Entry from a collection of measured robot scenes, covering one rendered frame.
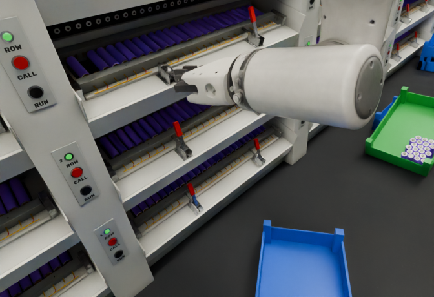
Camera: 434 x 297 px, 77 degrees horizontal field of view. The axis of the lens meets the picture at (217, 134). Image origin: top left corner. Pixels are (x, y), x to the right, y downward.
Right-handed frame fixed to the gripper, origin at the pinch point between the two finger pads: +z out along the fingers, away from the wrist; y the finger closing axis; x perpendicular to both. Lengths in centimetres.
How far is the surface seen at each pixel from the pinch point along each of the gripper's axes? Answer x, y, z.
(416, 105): -43, 92, -10
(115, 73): 3.1, -8.8, 10.1
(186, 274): -51, -11, 9
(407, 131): -48, 80, -11
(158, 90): -1.9, -3.7, 5.7
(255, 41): -0.2, 25.6, 6.3
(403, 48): -37, 156, 16
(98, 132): -4.8, -16.7, 6.9
